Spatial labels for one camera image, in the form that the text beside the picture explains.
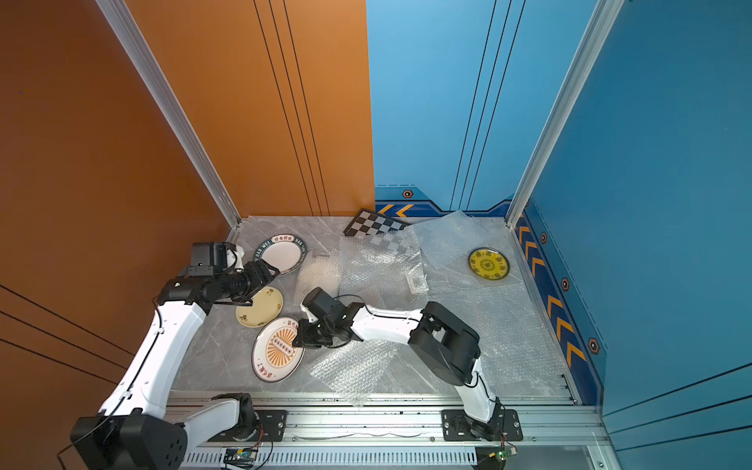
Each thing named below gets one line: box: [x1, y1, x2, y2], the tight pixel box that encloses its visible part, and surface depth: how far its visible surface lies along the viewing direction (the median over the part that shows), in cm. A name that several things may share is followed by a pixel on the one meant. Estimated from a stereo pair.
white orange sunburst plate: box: [251, 317, 305, 383], surface depth 82 cm
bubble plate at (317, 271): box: [293, 254, 342, 303], surface depth 101 cm
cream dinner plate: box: [235, 285, 284, 329], surface depth 94 cm
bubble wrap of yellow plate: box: [423, 258, 571, 396], surface depth 91 cm
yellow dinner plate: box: [468, 246, 511, 282], surface depth 108 cm
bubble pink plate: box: [309, 339, 400, 406], surface depth 82 cm
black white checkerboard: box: [342, 208, 411, 237], surface depth 118 cm
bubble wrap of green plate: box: [411, 210, 492, 271], surface depth 112 cm
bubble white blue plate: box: [253, 234, 308, 276], surface depth 112 cm
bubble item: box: [338, 225, 429, 310], surface depth 105 cm
